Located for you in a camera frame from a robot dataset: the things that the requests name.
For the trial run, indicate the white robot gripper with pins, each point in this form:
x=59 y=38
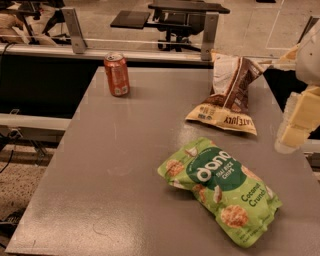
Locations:
x=310 y=58

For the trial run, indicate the brown white snack bag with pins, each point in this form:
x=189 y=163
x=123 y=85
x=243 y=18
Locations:
x=227 y=106

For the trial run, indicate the green rice chip bag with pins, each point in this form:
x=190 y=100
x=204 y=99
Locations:
x=241 y=202

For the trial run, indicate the black office chair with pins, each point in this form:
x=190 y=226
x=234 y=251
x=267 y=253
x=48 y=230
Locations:
x=179 y=19

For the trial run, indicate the orange soda can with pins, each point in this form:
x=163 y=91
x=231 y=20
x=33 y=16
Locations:
x=117 y=74

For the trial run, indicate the right metal bracket post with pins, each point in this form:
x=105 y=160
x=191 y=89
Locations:
x=209 y=34

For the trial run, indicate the metal bracket post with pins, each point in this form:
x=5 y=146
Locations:
x=77 y=41
x=209 y=34

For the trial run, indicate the left metal bracket post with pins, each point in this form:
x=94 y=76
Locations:
x=77 y=41

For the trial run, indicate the white rail left of table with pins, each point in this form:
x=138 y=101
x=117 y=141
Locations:
x=37 y=122

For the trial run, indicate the metal rail behind table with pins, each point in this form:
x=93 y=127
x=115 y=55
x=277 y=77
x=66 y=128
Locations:
x=99 y=54

